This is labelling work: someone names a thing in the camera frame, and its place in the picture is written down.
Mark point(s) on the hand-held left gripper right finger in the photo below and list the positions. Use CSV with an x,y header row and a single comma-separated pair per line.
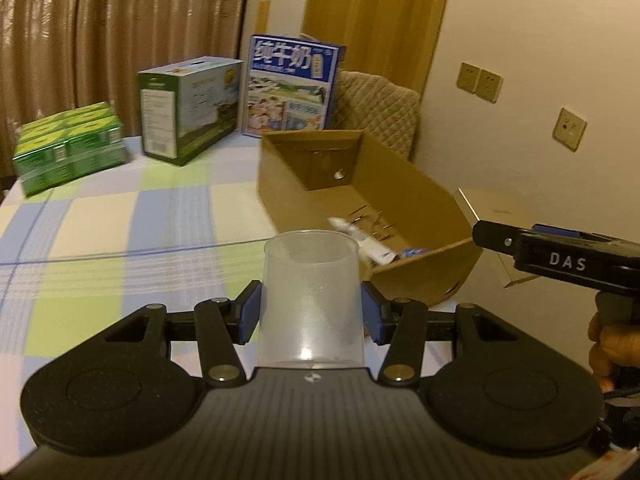
x,y
372,315

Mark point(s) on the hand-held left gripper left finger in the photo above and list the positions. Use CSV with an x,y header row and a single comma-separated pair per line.
x,y
250,315

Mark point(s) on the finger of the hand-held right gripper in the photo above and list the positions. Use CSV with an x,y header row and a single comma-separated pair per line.
x,y
492,239
555,231

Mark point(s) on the translucent plastic cup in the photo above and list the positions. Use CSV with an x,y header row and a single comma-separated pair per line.
x,y
310,300

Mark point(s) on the white tube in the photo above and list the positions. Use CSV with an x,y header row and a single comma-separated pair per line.
x,y
365,247

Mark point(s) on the clear toothpick box blue label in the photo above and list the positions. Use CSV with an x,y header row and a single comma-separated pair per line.
x,y
412,252

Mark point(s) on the camouflage frame glasses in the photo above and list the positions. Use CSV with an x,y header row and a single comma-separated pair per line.
x,y
385,230

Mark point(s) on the brown cardboard box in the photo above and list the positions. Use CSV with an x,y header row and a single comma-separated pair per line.
x,y
410,195

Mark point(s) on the person's right hand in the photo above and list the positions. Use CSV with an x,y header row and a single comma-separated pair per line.
x,y
605,350

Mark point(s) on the checked tablecloth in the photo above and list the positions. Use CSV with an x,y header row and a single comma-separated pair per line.
x,y
125,220

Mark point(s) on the quilted beige chair cover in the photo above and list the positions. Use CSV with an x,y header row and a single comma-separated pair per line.
x,y
380,115

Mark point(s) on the green milk carton case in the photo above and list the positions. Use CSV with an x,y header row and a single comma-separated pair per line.
x,y
175,110

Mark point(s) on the blue milk carton case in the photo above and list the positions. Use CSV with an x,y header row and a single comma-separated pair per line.
x,y
290,85

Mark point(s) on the green drink carton pack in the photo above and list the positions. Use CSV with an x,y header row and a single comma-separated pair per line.
x,y
65,145

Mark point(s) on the brown curtain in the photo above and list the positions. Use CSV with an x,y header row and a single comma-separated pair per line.
x,y
100,35

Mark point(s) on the beige wall socket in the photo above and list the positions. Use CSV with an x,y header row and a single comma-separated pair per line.
x,y
469,78
570,129
490,86

